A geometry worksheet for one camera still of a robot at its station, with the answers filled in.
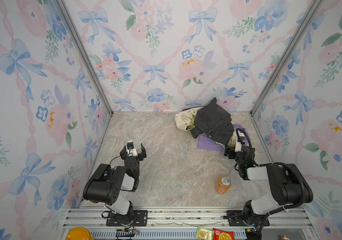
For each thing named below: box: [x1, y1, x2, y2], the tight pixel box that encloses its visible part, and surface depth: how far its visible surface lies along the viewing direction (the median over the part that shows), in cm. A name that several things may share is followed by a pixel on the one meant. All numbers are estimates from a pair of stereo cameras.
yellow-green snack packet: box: [196, 225, 214, 240], surface depth 70 cm
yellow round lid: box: [66, 227, 92, 240], surface depth 63 cm
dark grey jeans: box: [190, 97, 234, 146], surface depth 102 cm
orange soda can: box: [215, 176, 232, 195], surface depth 77 cm
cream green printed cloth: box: [174, 107, 204, 131], surface depth 111 cm
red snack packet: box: [212, 228, 235, 240], surface depth 70 cm
